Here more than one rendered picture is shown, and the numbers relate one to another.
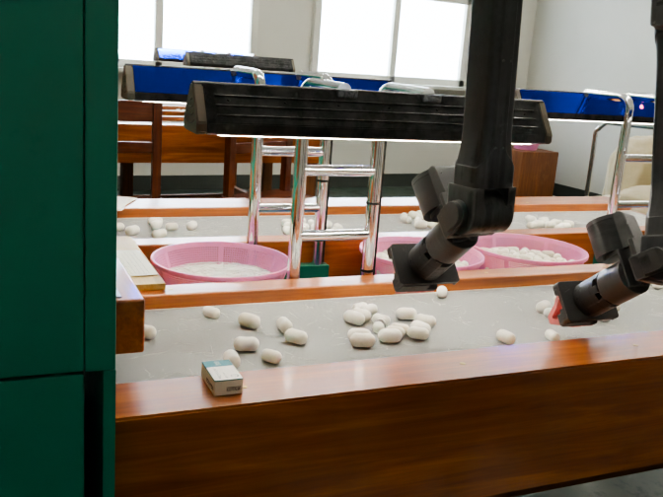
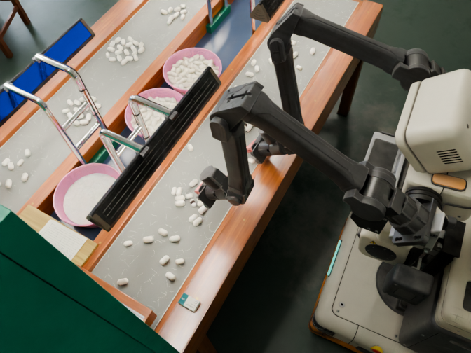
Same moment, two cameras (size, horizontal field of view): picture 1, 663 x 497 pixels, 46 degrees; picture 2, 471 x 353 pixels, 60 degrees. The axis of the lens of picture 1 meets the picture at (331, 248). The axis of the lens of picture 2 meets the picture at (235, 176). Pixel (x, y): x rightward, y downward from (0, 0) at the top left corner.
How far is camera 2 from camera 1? 1.05 m
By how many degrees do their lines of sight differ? 51
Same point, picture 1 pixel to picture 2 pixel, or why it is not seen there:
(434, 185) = (214, 181)
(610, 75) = not seen: outside the picture
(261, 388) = (202, 294)
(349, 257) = (119, 124)
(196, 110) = (103, 225)
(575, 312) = (261, 158)
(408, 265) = (208, 198)
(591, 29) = not seen: outside the picture
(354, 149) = not seen: outside the picture
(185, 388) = (181, 315)
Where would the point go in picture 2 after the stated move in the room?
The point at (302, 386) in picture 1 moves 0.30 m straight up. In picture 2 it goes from (212, 281) to (201, 248)
